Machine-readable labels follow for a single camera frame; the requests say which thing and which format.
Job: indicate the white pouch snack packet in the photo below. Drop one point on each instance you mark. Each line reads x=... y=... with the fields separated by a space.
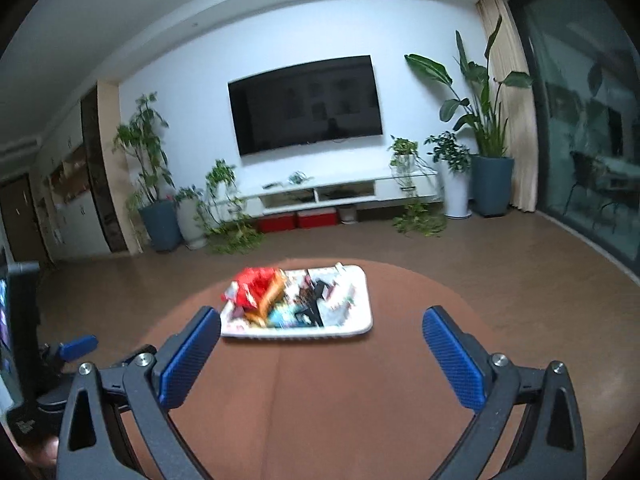
x=340 y=290

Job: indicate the beige curtain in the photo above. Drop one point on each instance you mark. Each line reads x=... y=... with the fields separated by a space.
x=517 y=125

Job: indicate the black snack packet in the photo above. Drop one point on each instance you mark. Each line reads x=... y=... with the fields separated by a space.
x=310 y=310

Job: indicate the orange snack packet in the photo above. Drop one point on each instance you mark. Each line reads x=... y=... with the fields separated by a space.
x=270 y=302

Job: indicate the red storage box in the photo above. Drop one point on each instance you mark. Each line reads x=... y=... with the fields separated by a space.
x=276 y=223
x=317 y=220

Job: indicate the glass sliding door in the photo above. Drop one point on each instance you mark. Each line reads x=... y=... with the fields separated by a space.
x=585 y=135

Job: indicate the wall television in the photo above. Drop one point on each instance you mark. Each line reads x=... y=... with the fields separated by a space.
x=305 y=105

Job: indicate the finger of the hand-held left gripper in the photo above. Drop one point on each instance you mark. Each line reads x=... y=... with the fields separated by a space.
x=77 y=346

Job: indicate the teal snack packet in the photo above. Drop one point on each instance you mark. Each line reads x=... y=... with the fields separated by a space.
x=282 y=317

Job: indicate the trailing vine plant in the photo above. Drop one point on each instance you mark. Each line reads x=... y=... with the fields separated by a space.
x=230 y=230
x=420 y=222

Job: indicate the red snack packet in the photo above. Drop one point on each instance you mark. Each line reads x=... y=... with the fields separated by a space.
x=255 y=285

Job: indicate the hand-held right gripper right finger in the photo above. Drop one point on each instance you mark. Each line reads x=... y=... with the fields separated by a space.
x=452 y=360

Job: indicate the bushy plant white pot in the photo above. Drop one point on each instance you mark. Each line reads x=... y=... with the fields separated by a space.
x=456 y=195

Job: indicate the large-leaf plant blue pot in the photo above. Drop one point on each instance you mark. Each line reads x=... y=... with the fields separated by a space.
x=492 y=185

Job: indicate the white foam tray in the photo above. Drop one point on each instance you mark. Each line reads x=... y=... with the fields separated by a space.
x=350 y=327

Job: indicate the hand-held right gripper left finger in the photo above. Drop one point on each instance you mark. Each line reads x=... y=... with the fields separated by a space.
x=190 y=355

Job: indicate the white television cabinet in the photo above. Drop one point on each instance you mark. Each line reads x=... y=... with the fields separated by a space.
x=400 y=190

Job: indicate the small plant white ribbed pot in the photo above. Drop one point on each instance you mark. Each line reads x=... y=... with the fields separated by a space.
x=191 y=225

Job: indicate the tall leafy plant blue pot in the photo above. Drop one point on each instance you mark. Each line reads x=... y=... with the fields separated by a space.
x=160 y=225

